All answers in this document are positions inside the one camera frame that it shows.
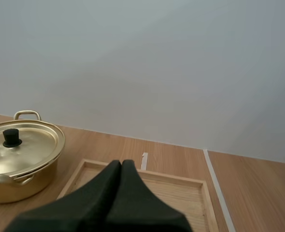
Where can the white backdrop sheet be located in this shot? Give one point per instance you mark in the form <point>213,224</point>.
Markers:
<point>142,72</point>

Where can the shallow wooden tray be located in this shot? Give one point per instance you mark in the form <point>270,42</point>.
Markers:
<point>181,200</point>

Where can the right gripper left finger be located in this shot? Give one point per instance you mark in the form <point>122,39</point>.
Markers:
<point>84,207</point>

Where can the gold lid with black knob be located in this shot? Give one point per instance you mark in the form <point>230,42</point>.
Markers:
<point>31,147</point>

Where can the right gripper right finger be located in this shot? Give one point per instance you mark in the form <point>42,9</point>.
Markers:
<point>142,212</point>

